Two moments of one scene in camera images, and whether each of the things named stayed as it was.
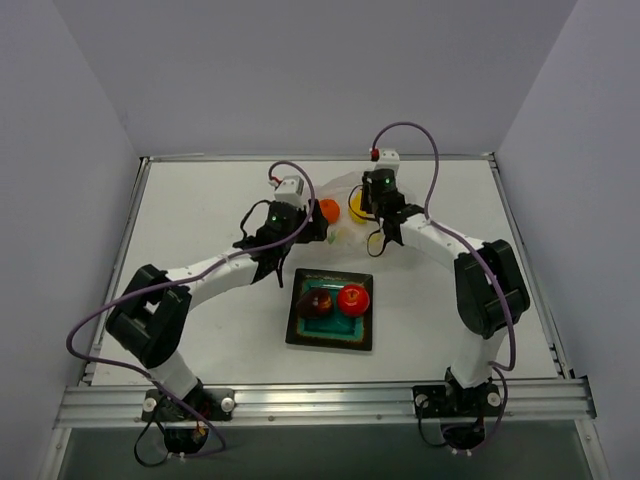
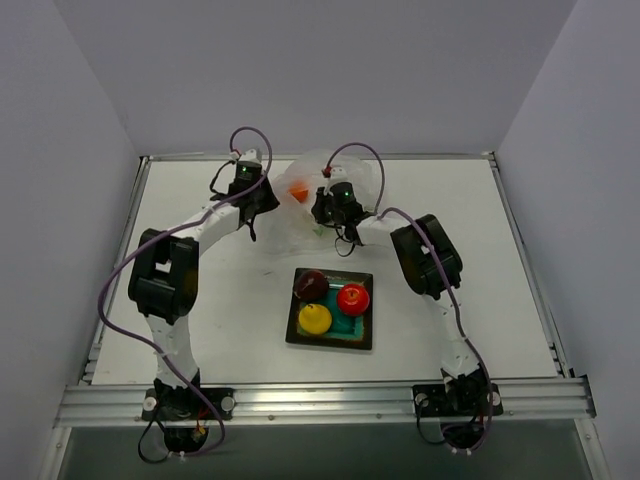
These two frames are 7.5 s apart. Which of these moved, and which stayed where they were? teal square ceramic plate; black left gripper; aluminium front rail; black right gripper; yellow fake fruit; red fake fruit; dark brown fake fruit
Moved: black left gripper; yellow fake fruit; black right gripper; dark brown fake fruit
Stayed: aluminium front rail; red fake fruit; teal square ceramic plate
